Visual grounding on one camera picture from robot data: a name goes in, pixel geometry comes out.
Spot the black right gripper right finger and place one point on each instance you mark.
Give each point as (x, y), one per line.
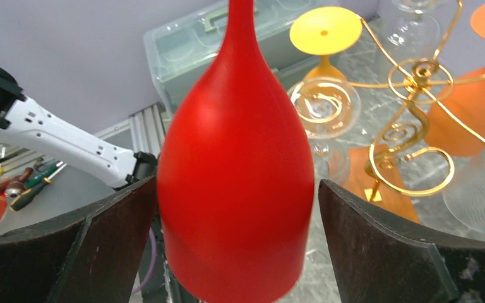
(378, 256)

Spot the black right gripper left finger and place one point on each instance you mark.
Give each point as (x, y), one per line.
(90, 254)

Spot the gold wire rack wooden base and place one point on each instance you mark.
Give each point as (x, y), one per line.
(397, 136)

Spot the clear wine glass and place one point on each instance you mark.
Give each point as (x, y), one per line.
(465, 195)
(328, 107)
(412, 34)

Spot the red plastic wine glass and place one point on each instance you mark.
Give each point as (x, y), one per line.
(235, 180)

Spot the orange plastic wine glass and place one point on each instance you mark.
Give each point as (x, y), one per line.
(467, 103)

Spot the yellow plastic wine glass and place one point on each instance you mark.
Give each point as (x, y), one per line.
(323, 32)

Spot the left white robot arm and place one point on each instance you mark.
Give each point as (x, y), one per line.
(24, 123)

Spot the clear plastic storage bin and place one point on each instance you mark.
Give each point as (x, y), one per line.
(179, 52)

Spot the green handled screwdriver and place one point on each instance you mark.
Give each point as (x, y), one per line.
(35, 185)

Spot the red handled tool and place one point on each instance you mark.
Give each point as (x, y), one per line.
(14, 186)

